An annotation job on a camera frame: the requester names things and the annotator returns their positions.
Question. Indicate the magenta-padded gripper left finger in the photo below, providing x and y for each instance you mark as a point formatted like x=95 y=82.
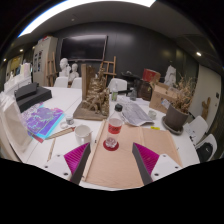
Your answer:
x=75 y=160

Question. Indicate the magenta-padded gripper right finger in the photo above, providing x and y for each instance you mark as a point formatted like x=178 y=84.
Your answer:
x=148 y=160

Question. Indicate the clear red-label drink bottle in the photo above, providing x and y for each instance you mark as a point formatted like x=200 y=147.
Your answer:
x=115 y=128

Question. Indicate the long wooden slat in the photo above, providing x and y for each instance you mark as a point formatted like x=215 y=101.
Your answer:
x=96 y=146

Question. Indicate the thin wooden stick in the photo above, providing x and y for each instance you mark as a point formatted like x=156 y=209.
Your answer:
x=51 y=150

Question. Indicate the white ceramic mug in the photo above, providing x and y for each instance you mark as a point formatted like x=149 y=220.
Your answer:
x=82 y=132

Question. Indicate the flat wooden ruler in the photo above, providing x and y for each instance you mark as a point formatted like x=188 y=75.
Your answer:
x=61 y=132

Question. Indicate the small yellow tag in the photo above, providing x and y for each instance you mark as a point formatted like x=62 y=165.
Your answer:
x=155 y=128

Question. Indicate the grey plant saucer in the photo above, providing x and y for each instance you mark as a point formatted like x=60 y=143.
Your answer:
x=170 y=130

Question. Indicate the small white-lidded jar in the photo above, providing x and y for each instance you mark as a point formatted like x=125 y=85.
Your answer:
x=69 y=120

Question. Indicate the small pale cup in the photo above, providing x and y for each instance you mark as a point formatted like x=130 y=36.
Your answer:
x=152 y=114

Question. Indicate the printed newspaper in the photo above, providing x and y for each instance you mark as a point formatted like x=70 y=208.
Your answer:
x=135 y=115

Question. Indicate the dried plant in grey pot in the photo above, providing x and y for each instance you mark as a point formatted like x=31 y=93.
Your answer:
x=175 y=118

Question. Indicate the colourful printed book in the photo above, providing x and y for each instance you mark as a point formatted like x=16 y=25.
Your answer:
x=43 y=120

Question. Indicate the black backpack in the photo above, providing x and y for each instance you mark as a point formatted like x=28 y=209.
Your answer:
x=205 y=152

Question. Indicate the white plastic chair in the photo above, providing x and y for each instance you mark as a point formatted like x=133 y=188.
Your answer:
x=61 y=82
x=118 y=84
x=213 y=140
x=76 y=83
x=200 y=125

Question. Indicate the wooden sculpture model on board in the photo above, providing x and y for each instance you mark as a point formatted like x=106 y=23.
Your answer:
x=95 y=100

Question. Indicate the brown cardboard box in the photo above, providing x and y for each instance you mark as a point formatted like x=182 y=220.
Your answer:
x=158 y=96

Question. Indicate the dark glass flask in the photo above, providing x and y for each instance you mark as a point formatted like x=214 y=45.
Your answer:
x=133 y=95

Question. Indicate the white paper bag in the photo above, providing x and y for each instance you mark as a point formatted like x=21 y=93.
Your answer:
x=15 y=126

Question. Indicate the large flat black box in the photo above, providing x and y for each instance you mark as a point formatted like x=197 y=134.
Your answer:
x=35 y=100

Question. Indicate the clear green-label bottle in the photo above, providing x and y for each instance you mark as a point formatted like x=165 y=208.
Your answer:
x=114 y=95

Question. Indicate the wooden figure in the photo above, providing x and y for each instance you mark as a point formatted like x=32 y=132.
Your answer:
x=206 y=108

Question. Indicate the small black box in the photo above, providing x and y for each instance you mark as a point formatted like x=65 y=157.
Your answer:
x=26 y=91

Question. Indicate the red box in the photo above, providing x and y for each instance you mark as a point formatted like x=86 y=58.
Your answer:
x=150 y=75

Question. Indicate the white plaster statue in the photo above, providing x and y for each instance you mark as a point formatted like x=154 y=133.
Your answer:
x=170 y=76

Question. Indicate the white plaster bust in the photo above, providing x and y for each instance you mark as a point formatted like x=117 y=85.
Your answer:
x=74 y=70
x=64 y=65

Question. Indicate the wooden easel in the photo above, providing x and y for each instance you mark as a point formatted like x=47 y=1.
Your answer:
x=51 y=70
x=114 y=66

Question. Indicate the white cabinet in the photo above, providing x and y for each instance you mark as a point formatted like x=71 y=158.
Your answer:
x=40 y=60

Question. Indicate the recessed ceiling spotlight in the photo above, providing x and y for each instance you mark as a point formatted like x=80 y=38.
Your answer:
x=198 y=53

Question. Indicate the long ceiling light panel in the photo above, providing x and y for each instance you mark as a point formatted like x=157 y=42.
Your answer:
x=83 y=2

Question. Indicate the black wall television screen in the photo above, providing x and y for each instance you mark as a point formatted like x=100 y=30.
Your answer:
x=83 y=48

